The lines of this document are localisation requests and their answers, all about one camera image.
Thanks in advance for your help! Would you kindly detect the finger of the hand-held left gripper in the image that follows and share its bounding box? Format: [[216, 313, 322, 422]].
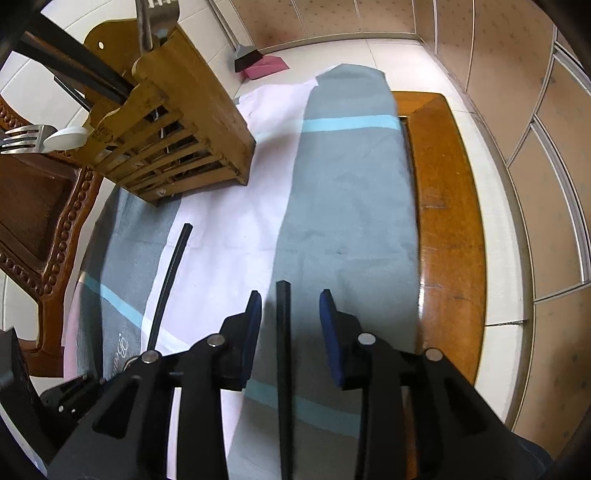
[[39, 375, 102, 423]]

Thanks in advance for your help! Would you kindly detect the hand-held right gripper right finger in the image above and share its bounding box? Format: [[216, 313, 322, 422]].
[[318, 289, 522, 480]]

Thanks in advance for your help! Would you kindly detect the carved wooden chair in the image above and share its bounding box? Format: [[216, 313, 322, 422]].
[[0, 95, 105, 377]]

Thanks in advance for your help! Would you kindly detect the bamboo slatted utensil holder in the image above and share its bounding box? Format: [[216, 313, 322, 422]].
[[83, 21, 257, 207]]

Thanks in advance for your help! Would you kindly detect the black chopstick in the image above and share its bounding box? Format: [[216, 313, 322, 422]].
[[53, 74, 95, 112], [11, 11, 137, 95], [276, 279, 295, 480], [148, 223, 193, 354], [16, 37, 130, 104]]

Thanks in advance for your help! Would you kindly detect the grey patchwork table cloth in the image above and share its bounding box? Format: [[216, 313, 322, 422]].
[[62, 64, 421, 480]]

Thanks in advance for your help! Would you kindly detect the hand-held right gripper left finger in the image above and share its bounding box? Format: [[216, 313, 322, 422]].
[[48, 290, 263, 480]]

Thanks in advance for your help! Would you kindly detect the silver metal fork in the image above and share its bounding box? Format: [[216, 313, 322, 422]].
[[135, 0, 182, 52], [0, 124, 57, 155]]

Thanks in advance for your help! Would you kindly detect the pink dustpan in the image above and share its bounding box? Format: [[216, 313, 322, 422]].
[[245, 54, 290, 81]]

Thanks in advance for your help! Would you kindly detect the white spoon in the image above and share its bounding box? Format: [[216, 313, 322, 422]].
[[45, 128, 89, 151]]

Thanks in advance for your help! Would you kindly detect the black broom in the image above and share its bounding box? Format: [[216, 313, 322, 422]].
[[233, 44, 264, 73]]

